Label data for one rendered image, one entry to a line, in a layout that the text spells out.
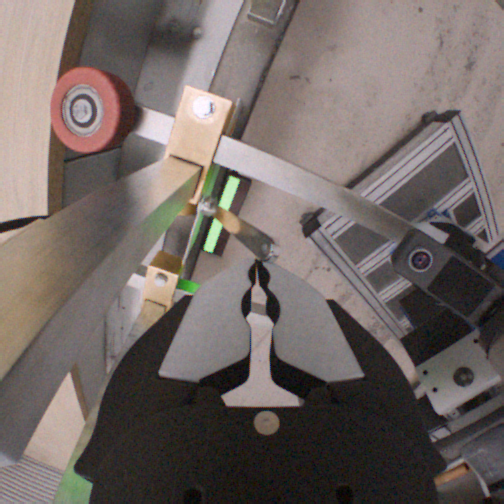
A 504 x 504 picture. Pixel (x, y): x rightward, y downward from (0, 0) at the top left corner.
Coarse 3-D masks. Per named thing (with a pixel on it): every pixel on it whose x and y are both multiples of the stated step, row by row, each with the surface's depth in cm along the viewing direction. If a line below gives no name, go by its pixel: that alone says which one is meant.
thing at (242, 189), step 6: (240, 186) 42; (246, 186) 42; (240, 192) 42; (246, 192) 42; (234, 198) 43; (240, 198) 43; (234, 204) 43; (240, 204) 43; (234, 210) 44; (222, 228) 46; (222, 234) 46; (228, 234) 46; (222, 240) 47; (216, 246) 48; (222, 246) 48; (216, 252) 48
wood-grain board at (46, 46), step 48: (0, 0) 11; (48, 0) 12; (0, 48) 14; (48, 48) 15; (0, 96) 16; (48, 96) 17; (0, 144) 19; (48, 144) 19; (0, 192) 21; (48, 192) 22; (0, 240) 25; (48, 432) 68
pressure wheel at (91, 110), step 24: (72, 72) 16; (96, 72) 16; (72, 96) 17; (96, 96) 17; (120, 96) 18; (72, 120) 18; (96, 120) 18; (120, 120) 18; (72, 144) 19; (96, 144) 19
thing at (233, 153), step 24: (144, 120) 22; (168, 120) 22; (240, 144) 24; (240, 168) 25; (264, 168) 25; (288, 168) 25; (312, 192) 26; (336, 192) 26; (360, 216) 27; (384, 216) 27
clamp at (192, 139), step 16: (192, 96) 20; (208, 96) 20; (192, 112) 21; (224, 112) 21; (176, 128) 22; (192, 128) 22; (208, 128) 22; (224, 128) 23; (176, 144) 23; (192, 144) 23; (208, 144) 23; (192, 160) 23; (208, 160) 23; (208, 176) 26; (192, 208) 27
